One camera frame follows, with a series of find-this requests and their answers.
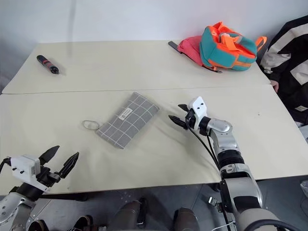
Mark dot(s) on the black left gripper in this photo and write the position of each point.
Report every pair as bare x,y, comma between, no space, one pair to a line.
47,178

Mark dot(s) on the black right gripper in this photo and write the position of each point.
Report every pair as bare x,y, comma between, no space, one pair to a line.
190,118

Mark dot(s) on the grey checked pencil pouch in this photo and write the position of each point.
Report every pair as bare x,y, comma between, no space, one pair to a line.
128,120

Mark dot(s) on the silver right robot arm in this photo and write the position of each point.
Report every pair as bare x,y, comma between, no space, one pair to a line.
228,144

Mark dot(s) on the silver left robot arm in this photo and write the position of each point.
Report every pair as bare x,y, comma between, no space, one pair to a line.
12,204

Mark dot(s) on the person's bare hand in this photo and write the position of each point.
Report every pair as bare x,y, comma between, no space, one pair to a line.
275,86

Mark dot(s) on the pink fabric bag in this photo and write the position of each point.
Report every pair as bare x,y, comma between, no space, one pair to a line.
191,49

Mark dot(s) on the dark rounded shape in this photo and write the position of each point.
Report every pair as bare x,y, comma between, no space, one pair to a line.
39,226
83,223
127,216
186,220

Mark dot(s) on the flat grey strip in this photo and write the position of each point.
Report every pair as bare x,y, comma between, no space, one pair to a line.
173,45

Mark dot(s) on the teal and orange backpack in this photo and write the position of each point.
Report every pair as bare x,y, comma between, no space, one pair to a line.
223,51

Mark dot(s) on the black marker with red band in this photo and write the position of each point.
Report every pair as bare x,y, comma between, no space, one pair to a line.
47,63

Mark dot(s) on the black oblong object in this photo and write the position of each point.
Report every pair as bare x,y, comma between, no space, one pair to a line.
143,211

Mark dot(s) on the person in black-white jacket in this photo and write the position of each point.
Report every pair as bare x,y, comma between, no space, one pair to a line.
293,60

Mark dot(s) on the clear plastic bag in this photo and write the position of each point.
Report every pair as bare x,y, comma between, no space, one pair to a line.
304,192

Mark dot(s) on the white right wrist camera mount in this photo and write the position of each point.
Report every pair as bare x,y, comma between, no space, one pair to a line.
198,107

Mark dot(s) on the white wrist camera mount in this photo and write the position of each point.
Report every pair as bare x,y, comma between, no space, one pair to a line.
24,167
198,107

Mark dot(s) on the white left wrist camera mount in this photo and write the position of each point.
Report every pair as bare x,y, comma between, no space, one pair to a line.
24,167

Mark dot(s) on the metal bracket under table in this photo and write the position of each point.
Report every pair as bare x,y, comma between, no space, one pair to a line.
216,204

